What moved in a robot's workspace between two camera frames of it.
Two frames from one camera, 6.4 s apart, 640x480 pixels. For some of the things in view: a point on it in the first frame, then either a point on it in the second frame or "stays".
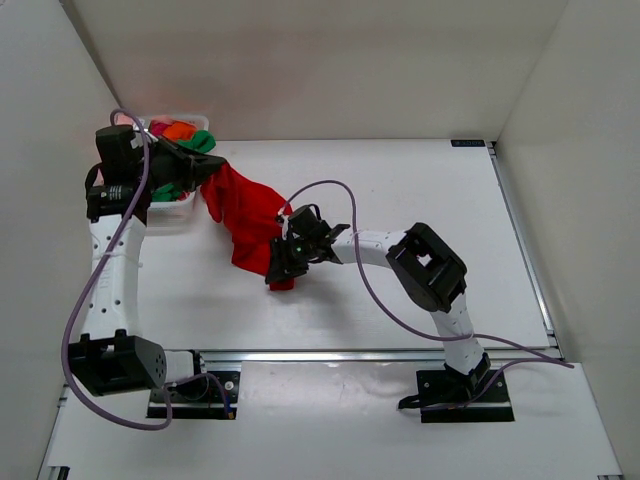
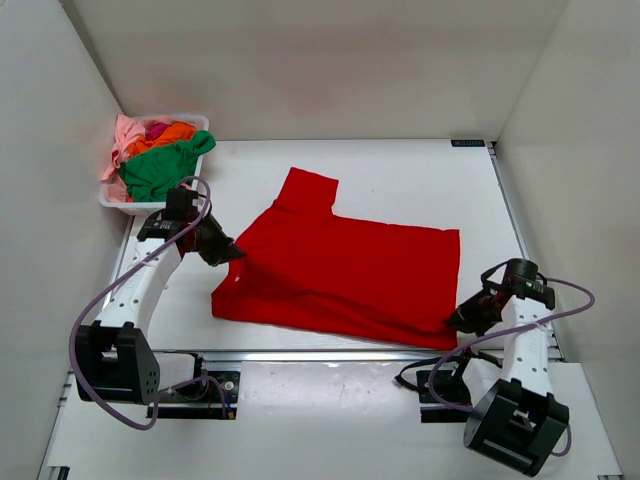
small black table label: x=468 y=143 stays
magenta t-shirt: x=158 y=128 stays
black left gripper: x=194 y=166 -> x=226 y=248
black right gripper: x=282 y=265 -> x=464 y=318
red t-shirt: x=249 y=213 -> x=300 y=262
